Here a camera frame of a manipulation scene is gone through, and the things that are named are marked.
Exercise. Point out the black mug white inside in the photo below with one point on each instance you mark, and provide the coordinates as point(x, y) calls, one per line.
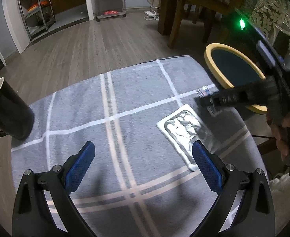
point(16, 117)

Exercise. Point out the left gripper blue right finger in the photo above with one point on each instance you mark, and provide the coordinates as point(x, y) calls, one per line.
point(209, 165)

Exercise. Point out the grey plaid table mat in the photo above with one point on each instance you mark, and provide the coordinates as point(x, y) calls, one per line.
point(137, 184)

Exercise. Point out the person's right hand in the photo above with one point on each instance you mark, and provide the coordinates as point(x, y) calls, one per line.
point(280, 133)

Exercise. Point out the small clear wrapper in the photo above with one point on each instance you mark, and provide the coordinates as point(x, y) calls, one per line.
point(206, 91)

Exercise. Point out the wooden chair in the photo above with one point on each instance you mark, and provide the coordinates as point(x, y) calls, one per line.
point(172, 12)

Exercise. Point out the teal bin yellow rim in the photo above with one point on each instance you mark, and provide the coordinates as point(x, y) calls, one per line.
point(230, 67)

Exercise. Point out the white power strip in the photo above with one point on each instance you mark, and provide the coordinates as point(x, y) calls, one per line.
point(151, 15)

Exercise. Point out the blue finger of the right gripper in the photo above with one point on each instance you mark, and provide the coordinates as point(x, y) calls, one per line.
point(210, 100)

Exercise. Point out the silver foil blister tray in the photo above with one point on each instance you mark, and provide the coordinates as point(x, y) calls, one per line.
point(182, 128)

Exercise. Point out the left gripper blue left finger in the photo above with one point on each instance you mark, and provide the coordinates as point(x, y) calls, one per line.
point(77, 165)

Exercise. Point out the metal kitchen rack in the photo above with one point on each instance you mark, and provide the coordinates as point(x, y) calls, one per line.
point(37, 16)

